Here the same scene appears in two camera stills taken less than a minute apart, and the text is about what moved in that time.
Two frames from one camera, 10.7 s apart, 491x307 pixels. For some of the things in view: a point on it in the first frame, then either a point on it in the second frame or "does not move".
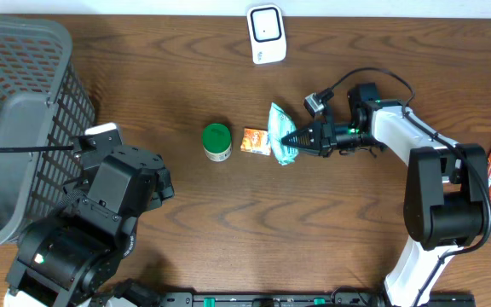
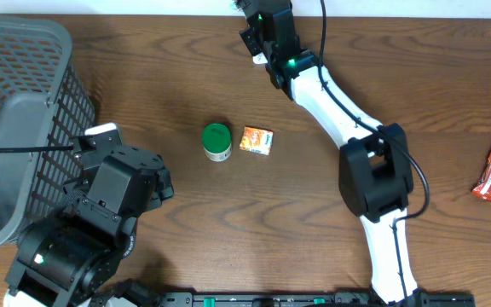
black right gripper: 321,138 to 246,34
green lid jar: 216,139 does not move
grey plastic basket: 26,91 does not move
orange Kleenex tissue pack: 256,141 does not move
